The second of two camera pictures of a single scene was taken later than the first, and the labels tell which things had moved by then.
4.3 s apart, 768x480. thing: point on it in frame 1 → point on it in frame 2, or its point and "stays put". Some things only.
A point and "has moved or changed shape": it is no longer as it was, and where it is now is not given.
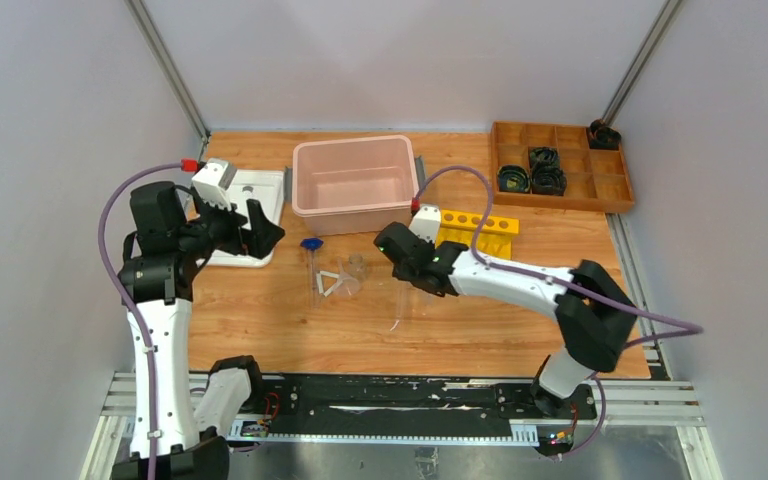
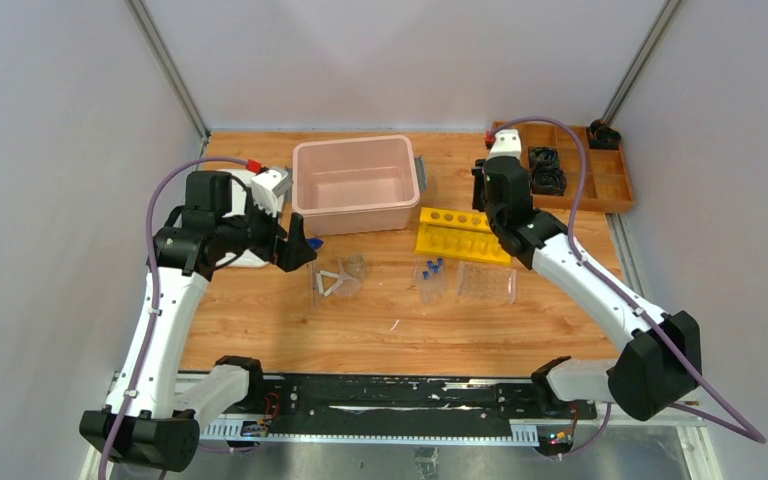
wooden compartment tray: [596, 179] stays put
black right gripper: [400, 273] → [480, 181]
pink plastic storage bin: [355, 186] stays put
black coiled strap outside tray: [602, 136] stays put
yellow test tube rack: [495, 236] stays put
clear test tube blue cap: [399, 301] has moved or changed shape
